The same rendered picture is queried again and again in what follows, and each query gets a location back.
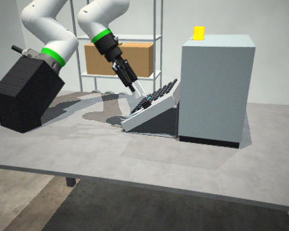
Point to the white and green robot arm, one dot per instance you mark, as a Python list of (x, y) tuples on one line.
[(39, 17)]

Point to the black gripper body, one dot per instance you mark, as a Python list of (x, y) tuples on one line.
[(113, 55)]

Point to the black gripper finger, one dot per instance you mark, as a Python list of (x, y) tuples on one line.
[(122, 74), (132, 76)]

